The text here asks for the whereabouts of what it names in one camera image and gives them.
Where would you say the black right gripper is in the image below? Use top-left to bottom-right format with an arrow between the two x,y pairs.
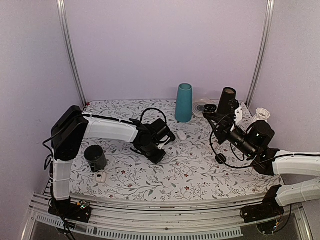
208,112 -> 257,159

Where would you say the white swirl ceramic dish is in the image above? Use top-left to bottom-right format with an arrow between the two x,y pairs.
192,100 -> 208,118

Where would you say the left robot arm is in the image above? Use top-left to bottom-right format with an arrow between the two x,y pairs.
42,105 -> 176,217

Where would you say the black gold-trimmed earbud charging case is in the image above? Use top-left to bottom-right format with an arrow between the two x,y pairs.
203,104 -> 217,114

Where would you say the right rear aluminium frame post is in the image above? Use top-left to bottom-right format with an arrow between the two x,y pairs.
245,0 -> 275,109

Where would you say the white ribbed vase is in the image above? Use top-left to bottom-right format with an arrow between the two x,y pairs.
254,107 -> 271,122

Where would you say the front aluminium rail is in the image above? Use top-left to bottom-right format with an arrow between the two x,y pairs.
23,192 -> 313,240

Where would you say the small black round case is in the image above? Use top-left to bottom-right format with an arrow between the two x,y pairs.
215,153 -> 227,165

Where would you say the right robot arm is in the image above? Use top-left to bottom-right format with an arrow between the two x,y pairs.
203,111 -> 320,218

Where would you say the floral patterned table mat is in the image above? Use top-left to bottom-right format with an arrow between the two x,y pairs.
69,99 -> 283,202

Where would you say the dark brown tall vase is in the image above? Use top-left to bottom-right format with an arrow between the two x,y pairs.
217,87 -> 237,116

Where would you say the aluminium frame post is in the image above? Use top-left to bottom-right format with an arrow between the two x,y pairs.
56,0 -> 87,106
245,0 -> 275,109

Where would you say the left rear aluminium frame post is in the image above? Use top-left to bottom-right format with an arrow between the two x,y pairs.
56,0 -> 87,106

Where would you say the white square earbud case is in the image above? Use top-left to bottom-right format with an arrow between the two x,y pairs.
96,172 -> 107,183

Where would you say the white oval earbud case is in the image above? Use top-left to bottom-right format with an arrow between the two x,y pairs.
176,130 -> 187,141

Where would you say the dark grey mug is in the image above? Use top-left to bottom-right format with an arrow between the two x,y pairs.
84,145 -> 107,173

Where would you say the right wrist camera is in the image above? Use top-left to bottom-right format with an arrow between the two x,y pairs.
228,99 -> 243,125

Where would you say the teal cylindrical vase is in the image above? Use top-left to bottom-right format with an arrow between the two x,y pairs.
175,83 -> 193,123

